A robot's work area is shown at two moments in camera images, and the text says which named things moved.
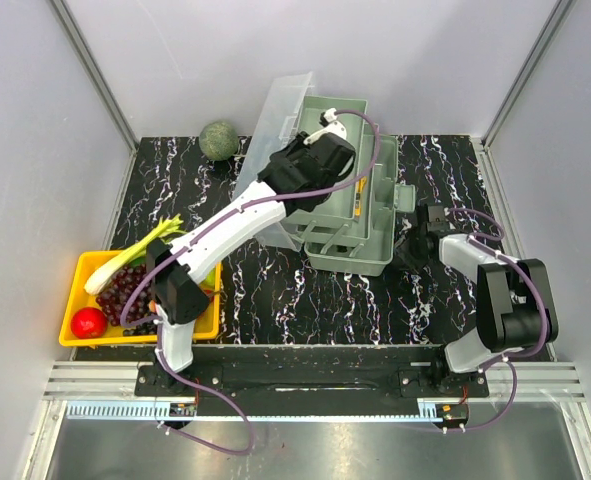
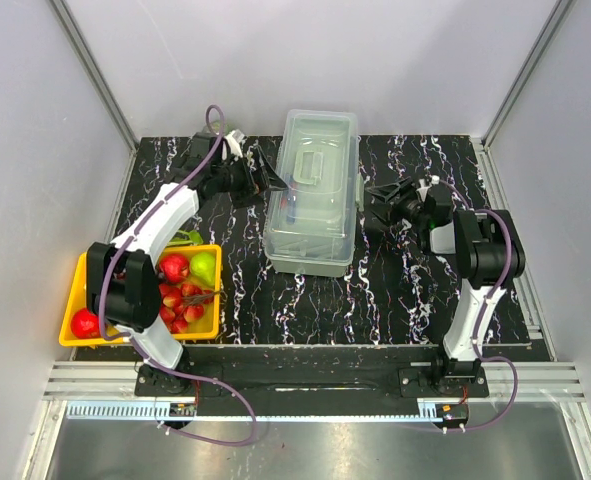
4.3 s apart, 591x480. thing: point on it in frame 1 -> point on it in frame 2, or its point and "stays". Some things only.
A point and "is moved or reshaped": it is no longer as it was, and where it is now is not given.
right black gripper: [414, 245] -> [398, 201]
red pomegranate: [88, 323] stays
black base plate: [316, 380] stays
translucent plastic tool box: [353, 230] is moved or reshaped
